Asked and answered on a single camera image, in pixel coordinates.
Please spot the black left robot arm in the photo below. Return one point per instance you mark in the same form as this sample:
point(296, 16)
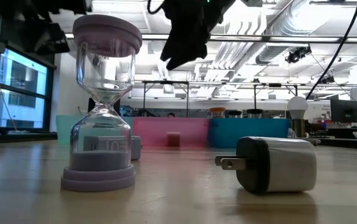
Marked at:
point(51, 40)

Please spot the pink translucent bin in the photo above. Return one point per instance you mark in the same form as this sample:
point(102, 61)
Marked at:
point(156, 130)

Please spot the yellow sand black hourglass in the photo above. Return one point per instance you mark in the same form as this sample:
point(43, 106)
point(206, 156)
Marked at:
point(254, 111)

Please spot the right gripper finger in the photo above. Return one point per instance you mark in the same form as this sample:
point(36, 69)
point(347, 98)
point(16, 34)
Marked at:
point(184, 49)

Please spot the black track spotlight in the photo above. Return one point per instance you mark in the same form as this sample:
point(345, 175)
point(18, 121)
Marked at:
point(298, 54)
point(326, 79)

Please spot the person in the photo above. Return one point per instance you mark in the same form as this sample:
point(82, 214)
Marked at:
point(170, 115)

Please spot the white light bulb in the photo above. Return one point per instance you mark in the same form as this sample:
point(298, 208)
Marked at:
point(297, 105)

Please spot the light blue cube charger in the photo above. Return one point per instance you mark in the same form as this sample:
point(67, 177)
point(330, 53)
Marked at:
point(136, 147)

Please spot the black tall table frame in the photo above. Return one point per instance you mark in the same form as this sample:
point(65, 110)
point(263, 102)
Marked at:
point(275, 84)
point(166, 82)

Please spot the purple sand hourglass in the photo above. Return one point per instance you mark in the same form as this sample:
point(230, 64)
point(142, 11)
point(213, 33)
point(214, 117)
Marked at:
point(99, 177)

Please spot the red sand black hourglass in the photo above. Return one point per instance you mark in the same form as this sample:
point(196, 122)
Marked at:
point(235, 112)

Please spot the black computer monitor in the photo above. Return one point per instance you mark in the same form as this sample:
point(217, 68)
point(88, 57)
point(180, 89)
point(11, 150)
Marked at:
point(344, 110)

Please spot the blue plastic bin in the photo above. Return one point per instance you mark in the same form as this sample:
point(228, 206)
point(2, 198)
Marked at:
point(250, 132)

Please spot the silver black wall charger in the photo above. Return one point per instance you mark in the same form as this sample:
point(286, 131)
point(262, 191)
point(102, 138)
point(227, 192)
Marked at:
point(290, 165)

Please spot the window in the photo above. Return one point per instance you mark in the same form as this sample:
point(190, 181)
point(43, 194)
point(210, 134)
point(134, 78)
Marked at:
point(23, 74)

